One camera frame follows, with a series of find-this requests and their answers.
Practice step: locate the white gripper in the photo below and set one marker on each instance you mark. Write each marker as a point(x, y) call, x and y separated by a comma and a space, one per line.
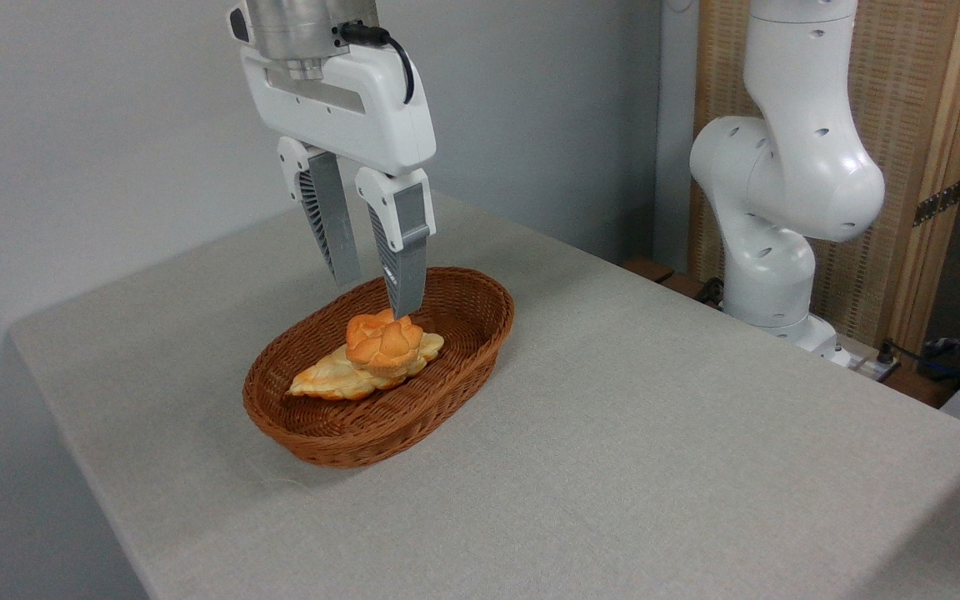
point(363, 108)

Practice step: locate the round orange bread roll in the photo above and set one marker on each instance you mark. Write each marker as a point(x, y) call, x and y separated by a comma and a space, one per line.
point(384, 342)

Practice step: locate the long pale braided bread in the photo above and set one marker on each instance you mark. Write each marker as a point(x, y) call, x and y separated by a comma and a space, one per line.
point(322, 383)

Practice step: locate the brown wicker oval basket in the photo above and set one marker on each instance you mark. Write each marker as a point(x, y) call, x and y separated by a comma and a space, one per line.
point(363, 433)

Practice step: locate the grey tablecloth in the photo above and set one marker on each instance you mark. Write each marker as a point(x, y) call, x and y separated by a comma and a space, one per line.
point(655, 458)

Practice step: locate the wooden rattan folding screen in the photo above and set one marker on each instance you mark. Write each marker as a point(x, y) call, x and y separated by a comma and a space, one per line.
point(905, 83)

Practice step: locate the dark metal hinge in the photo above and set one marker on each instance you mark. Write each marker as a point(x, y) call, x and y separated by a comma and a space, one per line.
point(938, 202)

